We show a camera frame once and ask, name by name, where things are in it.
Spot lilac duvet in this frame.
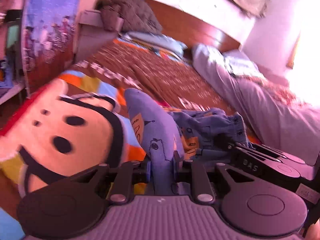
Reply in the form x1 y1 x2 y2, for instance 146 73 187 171
192 44 319 165

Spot grey bedside box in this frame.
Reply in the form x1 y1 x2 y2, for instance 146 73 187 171
79 10 124 32

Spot purple cartoon print pants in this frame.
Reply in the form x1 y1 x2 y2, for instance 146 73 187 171
124 88 249 195

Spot colourful cartoon bed cover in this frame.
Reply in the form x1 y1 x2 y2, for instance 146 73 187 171
0 37 262 240

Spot wooden headboard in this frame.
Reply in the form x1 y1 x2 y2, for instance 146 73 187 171
144 0 240 59

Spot blue dotted curtain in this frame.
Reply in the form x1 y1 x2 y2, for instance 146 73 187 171
22 0 80 94

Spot light blue pillow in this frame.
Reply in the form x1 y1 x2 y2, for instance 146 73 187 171
122 31 188 57

